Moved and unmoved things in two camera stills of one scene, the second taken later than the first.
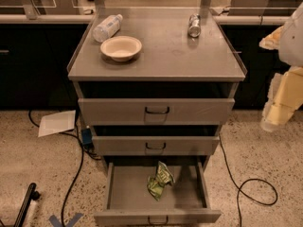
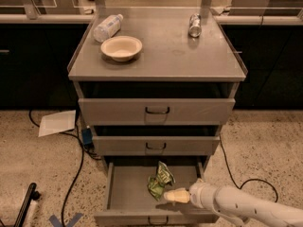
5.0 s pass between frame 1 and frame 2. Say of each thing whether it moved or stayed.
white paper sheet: stayed
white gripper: moved
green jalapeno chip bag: stayed
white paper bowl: stayed
